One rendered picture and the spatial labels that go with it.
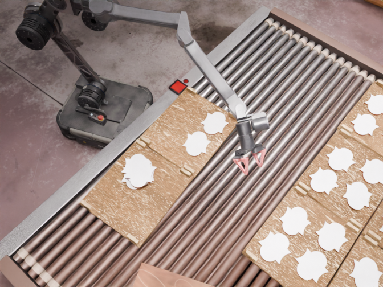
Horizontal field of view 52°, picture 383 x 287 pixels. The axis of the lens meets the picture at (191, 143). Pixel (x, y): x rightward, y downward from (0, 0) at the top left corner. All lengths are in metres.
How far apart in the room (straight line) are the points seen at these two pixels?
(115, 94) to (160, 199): 1.39
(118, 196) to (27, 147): 1.52
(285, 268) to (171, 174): 0.65
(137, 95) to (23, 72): 1.13
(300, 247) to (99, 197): 0.92
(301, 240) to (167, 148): 0.75
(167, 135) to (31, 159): 1.46
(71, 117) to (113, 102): 0.32
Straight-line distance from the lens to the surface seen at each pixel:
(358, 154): 2.09
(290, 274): 1.76
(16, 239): 1.90
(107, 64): 3.55
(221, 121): 2.00
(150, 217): 1.77
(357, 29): 4.16
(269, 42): 2.44
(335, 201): 1.93
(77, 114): 2.97
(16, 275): 1.82
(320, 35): 2.52
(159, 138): 1.95
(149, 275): 1.60
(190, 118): 2.01
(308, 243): 1.82
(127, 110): 2.89
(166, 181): 1.84
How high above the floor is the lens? 2.60
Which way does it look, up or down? 60 degrees down
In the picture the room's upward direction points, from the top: 3 degrees clockwise
